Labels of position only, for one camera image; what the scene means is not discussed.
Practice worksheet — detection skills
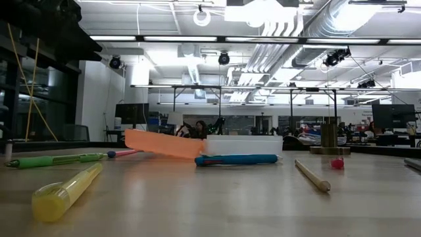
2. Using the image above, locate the clear plastic box orange lid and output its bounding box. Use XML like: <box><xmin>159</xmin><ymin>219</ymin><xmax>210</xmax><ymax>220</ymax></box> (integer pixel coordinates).
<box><xmin>124</xmin><ymin>128</ymin><xmax>284</xmax><ymax>160</ymax></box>

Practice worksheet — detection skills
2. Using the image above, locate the pink pen blue tip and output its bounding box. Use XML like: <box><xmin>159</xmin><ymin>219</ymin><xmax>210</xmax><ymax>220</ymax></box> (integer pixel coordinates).
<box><xmin>106</xmin><ymin>148</ymin><xmax>143</xmax><ymax>159</ymax></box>

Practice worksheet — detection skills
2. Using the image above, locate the pink highlighter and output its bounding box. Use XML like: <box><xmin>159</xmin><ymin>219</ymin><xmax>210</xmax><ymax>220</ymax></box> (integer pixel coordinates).
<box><xmin>330</xmin><ymin>157</ymin><xmax>345</xmax><ymax>171</ymax></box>

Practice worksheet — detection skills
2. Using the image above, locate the green pen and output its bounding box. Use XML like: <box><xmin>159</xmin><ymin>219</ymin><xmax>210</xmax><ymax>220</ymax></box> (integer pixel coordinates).
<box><xmin>4</xmin><ymin>152</ymin><xmax>109</xmax><ymax>170</ymax></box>

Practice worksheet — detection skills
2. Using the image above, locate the person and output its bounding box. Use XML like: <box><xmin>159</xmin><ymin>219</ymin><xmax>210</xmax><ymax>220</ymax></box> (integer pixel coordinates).
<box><xmin>193</xmin><ymin>119</ymin><xmax>209</xmax><ymax>140</ymax></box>

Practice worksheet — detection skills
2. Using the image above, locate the white lamp shade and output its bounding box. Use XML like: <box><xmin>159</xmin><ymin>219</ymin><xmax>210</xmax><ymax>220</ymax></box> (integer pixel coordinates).
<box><xmin>166</xmin><ymin>111</ymin><xmax>184</xmax><ymax>126</ymax></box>

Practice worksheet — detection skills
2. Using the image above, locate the black monitor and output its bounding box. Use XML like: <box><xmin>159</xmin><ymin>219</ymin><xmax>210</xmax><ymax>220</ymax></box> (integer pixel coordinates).
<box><xmin>371</xmin><ymin>103</ymin><xmax>417</xmax><ymax>130</ymax></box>
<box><xmin>114</xmin><ymin>102</ymin><xmax>150</xmax><ymax>130</ymax></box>

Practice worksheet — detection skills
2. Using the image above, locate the black beam with light strips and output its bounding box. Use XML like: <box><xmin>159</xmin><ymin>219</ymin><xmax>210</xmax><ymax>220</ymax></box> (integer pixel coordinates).
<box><xmin>88</xmin><ymin>34</ymin><xmax>421</xmax><ymax>46</ymax></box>

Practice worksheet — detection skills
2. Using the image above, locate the natural wood pencil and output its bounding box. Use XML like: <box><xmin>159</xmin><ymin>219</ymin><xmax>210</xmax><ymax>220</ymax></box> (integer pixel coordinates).
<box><xmin>293</xmin><ymin>158</ymin><xmax>332</xmax><ymax>194</ymax></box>

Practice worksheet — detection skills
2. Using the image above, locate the grey office chair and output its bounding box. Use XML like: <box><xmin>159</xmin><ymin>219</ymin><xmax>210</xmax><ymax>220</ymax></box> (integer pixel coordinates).
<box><xmin>61</xmin><ymin>123</ymin><xmax>91</xmax><ymax>143</ymax></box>

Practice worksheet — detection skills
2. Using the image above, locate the yellow highlighter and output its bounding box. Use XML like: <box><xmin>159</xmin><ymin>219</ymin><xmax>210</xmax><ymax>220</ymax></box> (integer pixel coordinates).
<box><xmin>31</xmin><ymin>162</ymin><xmax>104</xmax><ymax>223</ymax></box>

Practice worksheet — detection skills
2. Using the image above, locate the white cable ring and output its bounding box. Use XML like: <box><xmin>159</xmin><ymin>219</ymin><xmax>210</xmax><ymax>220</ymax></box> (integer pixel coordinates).
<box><xmin>192</xmin><ymin>9</ymin><xmax>212</xmax><ymax>28</ymax></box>

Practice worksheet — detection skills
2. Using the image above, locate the black aluminium table frame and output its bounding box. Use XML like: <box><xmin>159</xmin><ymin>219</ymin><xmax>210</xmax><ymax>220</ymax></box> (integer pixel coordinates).
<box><xmin>0</xmin><ymin>140</ymin><xmax>421</xmax><ymax>159</ymax></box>

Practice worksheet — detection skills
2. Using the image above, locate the silver ventilation duct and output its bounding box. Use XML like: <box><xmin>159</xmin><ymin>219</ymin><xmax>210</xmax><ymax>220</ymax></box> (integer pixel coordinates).
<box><xmin>291</xmin><ymin>0</ymin><xmax>382</xmax><ymax>68</ymax></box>

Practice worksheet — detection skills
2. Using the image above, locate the yellow extension cable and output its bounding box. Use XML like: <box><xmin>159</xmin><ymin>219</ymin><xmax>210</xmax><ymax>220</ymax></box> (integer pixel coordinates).
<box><xmin>6</xmin><ymin>22</ymin><xmax>59</xmax><ymax>143</ymax></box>

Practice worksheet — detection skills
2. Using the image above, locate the small white post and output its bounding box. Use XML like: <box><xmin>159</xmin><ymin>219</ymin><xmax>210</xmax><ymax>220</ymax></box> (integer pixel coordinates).
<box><xmin>4</xmin><ymin>138</ymin><xmax>14</xmax><ymax>159</ymax></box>

